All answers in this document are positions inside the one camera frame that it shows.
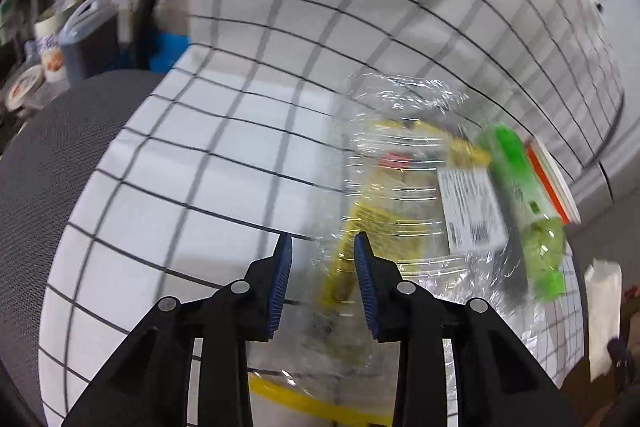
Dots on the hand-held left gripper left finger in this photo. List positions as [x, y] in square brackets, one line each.
[280, 287]

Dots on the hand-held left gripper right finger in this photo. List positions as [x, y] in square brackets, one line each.
[365, 287]

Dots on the clear bag with yellow print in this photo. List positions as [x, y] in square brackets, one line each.
[390, 187]

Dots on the white black checkered cloth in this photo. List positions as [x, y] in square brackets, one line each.
[250, 107]

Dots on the green plastic bottle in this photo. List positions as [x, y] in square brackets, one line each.
[515, 172]

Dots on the red white paper bowl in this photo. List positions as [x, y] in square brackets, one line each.
[555, 192]

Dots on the white paper bag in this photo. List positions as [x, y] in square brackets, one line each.
[602, 307]

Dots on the grey office chair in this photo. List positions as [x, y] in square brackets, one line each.
[55, 167]

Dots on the blue plastic object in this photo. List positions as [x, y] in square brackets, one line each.
[170, 51]

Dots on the grey plastic jug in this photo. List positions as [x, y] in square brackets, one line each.
[85, 47]

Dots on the printed paper cup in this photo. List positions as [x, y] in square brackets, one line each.
[50, 57]

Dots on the white tape roll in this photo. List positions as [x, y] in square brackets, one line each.
[22, 87]

